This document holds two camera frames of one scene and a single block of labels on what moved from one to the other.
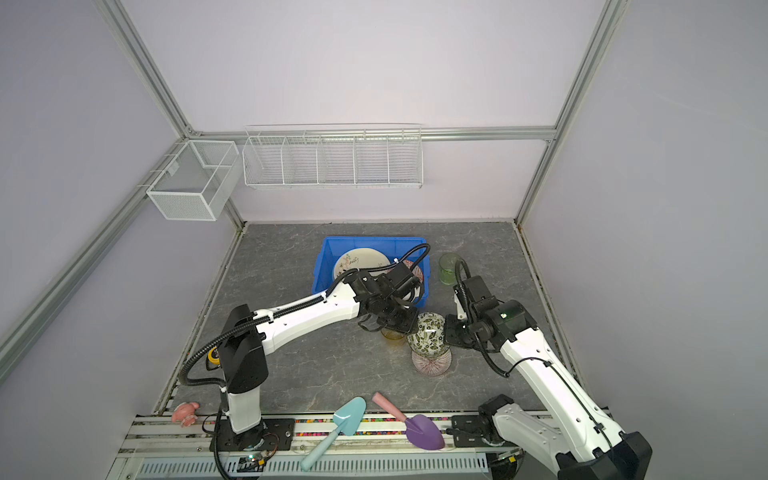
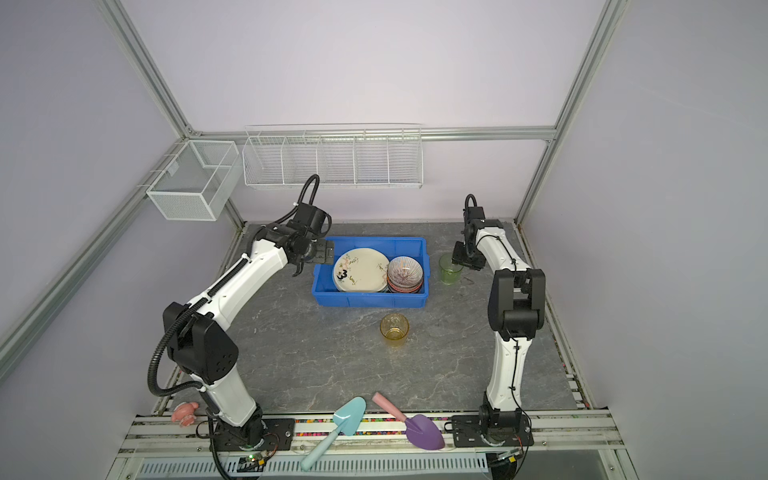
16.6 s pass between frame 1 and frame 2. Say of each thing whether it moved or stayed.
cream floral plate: stayed
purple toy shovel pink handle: stayed
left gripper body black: moved
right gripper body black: moved
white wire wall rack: stayed
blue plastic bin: stayed
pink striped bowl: moved
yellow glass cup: stayed
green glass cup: stayed
